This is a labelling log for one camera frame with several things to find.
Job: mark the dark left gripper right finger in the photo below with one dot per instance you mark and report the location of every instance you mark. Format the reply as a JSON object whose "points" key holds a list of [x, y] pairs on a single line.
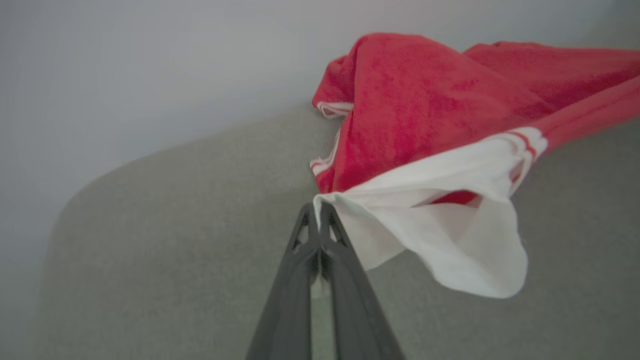
{"points": [[355, 310]]}

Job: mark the red and white jersey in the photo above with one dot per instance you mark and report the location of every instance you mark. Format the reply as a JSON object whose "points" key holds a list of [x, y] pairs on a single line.
{"points": [[425, 110]]}

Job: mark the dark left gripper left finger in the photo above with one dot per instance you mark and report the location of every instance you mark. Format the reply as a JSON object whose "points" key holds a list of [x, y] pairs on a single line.
{"points": [[290, 300]]}

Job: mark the grey fabric sofa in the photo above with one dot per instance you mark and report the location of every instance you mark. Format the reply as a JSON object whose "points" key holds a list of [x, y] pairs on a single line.
{"points": [[175, 250]]}

